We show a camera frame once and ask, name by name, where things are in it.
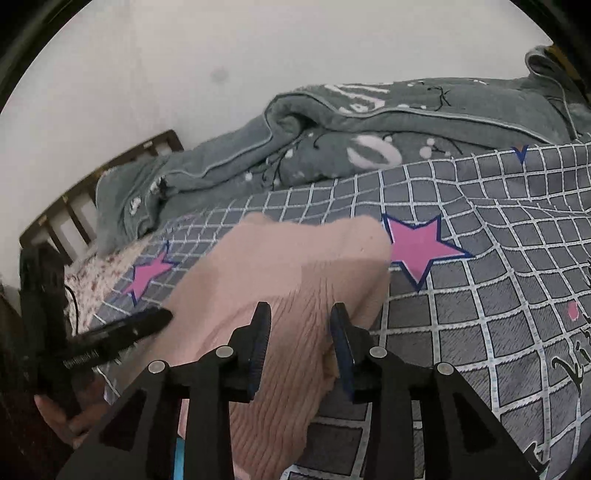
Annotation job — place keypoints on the floral mattress sheet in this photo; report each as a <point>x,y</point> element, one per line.
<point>97,277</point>

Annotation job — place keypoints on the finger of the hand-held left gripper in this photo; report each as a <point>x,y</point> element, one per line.
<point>124,330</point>

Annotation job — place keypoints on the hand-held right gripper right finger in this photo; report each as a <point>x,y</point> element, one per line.
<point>341,346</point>

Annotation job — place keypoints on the grey-green embroidered blanket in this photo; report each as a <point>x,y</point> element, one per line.
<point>332,134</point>

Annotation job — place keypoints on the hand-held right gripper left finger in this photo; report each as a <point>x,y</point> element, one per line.
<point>258,341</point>

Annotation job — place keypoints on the grey checked star bedsheet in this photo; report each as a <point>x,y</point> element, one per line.
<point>485,258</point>

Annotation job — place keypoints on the dark wooden headboard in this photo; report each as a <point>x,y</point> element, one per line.
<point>69,210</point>

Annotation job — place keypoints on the pink knit sweater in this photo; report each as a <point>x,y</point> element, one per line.
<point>295,277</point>

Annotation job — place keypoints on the person's left hand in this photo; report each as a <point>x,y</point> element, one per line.
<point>76,427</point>

